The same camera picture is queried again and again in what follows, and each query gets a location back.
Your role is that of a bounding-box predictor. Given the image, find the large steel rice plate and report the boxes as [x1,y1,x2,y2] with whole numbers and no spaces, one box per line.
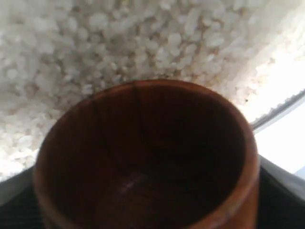
[0,0,305,181]

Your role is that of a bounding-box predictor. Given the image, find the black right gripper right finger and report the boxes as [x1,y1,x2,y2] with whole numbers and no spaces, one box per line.
[257,156,305,229]

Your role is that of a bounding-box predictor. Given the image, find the brown wooden cup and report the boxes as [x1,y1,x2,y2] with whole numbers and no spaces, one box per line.
[33,80,260,229]

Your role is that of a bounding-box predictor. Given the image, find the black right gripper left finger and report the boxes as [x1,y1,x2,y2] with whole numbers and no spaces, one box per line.
[0,177,44,229]

